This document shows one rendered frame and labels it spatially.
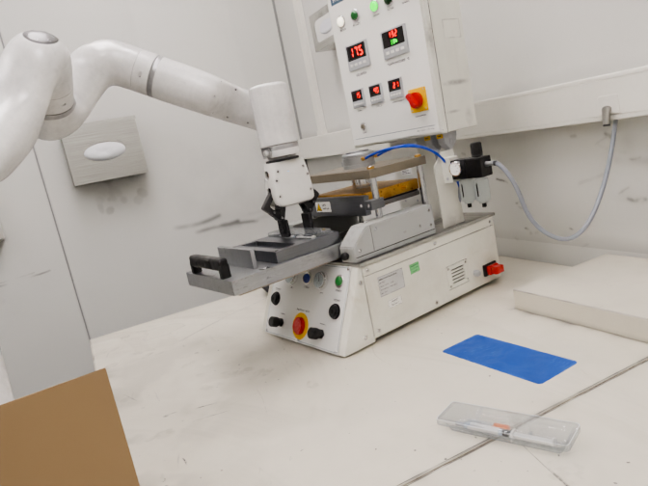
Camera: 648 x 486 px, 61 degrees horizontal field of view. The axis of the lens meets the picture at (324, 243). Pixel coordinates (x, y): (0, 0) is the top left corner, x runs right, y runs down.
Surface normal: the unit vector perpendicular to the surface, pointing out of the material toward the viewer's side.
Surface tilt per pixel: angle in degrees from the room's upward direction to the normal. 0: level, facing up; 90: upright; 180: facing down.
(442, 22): 90
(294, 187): 89
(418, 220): 90
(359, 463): 0
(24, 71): 80
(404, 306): 90
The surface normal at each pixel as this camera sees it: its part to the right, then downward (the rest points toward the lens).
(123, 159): 0.43, 0.09
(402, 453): -0.19, -0.96
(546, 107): -0.88, 0.25
